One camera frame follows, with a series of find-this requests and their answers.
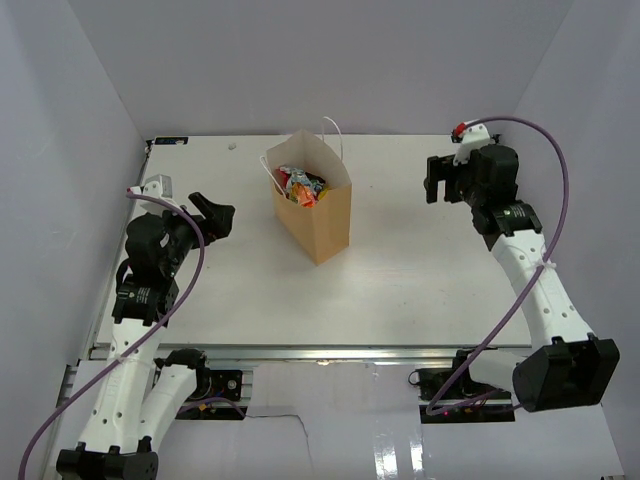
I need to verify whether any purple M&M's packet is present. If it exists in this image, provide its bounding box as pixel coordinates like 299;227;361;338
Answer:
306;172;329;198

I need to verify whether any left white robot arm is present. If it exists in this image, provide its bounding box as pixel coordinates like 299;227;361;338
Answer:
56;187;235;479

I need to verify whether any brown paper bag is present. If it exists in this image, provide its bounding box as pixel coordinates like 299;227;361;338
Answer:
260;116;352;265

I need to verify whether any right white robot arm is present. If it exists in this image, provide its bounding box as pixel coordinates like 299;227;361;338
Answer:
424;145;620;415

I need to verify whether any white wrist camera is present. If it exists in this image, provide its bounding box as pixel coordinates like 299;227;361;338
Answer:
126;174;178;215
451;120;492;166

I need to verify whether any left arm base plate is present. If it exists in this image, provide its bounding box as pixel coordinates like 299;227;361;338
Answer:
176;369;246;421

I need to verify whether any silver wrapper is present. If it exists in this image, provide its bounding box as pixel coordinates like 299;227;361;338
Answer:
275;165;310;192

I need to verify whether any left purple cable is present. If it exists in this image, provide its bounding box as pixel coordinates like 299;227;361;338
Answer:
17;188;246;480

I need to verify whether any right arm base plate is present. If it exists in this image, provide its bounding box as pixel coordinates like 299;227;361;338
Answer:
407;358;515;425

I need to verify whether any orange fruit candy bag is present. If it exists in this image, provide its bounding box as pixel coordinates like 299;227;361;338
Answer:
288;182;318;208

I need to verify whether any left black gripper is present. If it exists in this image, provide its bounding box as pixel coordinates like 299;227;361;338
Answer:
151;192;234;276

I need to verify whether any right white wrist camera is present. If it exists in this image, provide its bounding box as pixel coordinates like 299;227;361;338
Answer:
451;120;492;166

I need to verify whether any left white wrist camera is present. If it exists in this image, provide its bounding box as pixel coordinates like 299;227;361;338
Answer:
126;174;178;215

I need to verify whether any aluminium front rail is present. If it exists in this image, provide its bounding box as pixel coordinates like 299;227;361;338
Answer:
88;344;531;362

